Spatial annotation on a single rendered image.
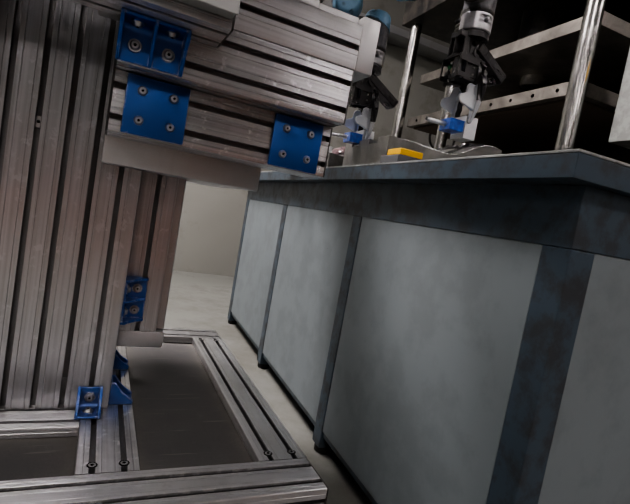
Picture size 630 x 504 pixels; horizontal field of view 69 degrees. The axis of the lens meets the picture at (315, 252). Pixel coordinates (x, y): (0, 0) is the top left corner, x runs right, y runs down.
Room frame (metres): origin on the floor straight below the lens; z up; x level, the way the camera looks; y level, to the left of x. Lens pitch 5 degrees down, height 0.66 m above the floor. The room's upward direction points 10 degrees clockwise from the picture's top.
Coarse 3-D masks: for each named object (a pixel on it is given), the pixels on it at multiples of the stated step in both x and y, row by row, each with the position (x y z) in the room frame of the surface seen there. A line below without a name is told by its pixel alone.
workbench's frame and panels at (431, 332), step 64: (256, 192) 2.29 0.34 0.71; (320, 192) 1.52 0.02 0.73; (384, 192) 1.14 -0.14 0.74; (448, 192) 0.91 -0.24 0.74; (512, 192) 0.76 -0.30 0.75; (576, 192) 0.66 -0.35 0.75; (256, 256) 2.12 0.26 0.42; (320, 256) 1.44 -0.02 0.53; (384, 256) 1.09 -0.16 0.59; (448, 256) 0.88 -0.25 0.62; (512, 256) 0.74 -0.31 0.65; (576, 256) 0.65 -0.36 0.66; (256, 320) 1.96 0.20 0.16; (320, 320) 1.36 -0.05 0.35; (384, 320) 1.05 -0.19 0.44; (448, 320) 0.85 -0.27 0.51; (512, 320) 0.71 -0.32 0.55; (576, 320) 0.66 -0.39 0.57; (320, 384) 1.29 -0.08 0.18; (384, 384) 1.00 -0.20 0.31; (448, 384) 0.82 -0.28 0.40; (512, 384) 0.69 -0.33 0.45; (576, 384) 0.67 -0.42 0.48; (320, 448) 1.24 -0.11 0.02; (384, 448) 0.96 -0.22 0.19; (448, 448) 0.79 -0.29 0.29; (512, 448) 0.67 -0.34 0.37; (576, 448) 0.69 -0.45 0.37
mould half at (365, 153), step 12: (348, 144) 1.43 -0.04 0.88; (360, 144) 1.36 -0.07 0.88; (372, 144) 1.29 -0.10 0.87; (384, 144) 1.23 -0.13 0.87; (396, 144) 1.22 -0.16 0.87; (408, 144) 1.23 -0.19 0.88; (348, 156) 1.42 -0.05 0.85; (360, 156) 1.34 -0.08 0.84; (372, 156) 1.28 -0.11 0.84; (432, 156) 1.26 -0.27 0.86; (444, 156) 1.28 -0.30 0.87; (456, 156) 1.29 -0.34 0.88; (468, 156) 1.31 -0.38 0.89
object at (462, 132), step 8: (432, 120) 1.13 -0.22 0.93; (440, 120) 1.14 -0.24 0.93; (448, 120) 1.14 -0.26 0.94; (456, 120) 1.14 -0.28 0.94; (464, 120) 1.15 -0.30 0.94; (472, 120) 1.15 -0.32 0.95; (440, 128) 1.16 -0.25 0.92; (448, 128) 1.13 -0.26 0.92; (456, 128) 1.14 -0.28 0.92; (464, 128) 1.14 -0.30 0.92; (472, 128) 1.15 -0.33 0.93; (456, 136) 1.17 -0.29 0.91; (464, 136) 1.14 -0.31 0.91; (472, 136) 1.15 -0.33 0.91
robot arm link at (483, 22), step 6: (468, 12) 1.14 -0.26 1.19; (474, 12) 1.13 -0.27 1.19; (480, 12) 1.13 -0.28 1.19; (486, 12) 1.13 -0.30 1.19; (462, 18) 1.16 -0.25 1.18; (468, 18) 1.14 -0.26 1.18; (474, 18) 1.13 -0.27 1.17; (480, 18) 1.13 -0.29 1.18; (486, 18) 1.12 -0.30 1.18; (492, 18) 1.14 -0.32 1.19; (462, 24) 1.15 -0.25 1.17; (468, 24) 1.14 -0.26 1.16; (474, 24) 1.13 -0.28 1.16; (480, 24) 1.13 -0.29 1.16; (486, 24) 1.13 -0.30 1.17; (480, 30) 1.13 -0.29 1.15; (486, 30) 1.13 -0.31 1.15
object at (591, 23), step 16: (592, 0) 1.62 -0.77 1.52; (592, 16) 1.61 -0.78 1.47; (416, 32) 2.68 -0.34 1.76; (592, 32) 1.61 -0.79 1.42; (416, 48) 2.69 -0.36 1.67; (576, 48) 1.64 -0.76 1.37; (592, 48) 1.61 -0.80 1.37; (576, 64) 1.63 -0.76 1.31; (576, 80) 1.62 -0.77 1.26; (400, 96) 2.69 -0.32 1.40; (576, 96) 1.61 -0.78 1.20; (400, 112) 2.68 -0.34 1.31; (576, 112) 1.61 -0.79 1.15; (400, 128) 2.68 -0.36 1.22; (560, 128) 1.63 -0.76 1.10; (576, 128) 1.62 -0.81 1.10; (560, 144) 1.62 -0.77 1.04
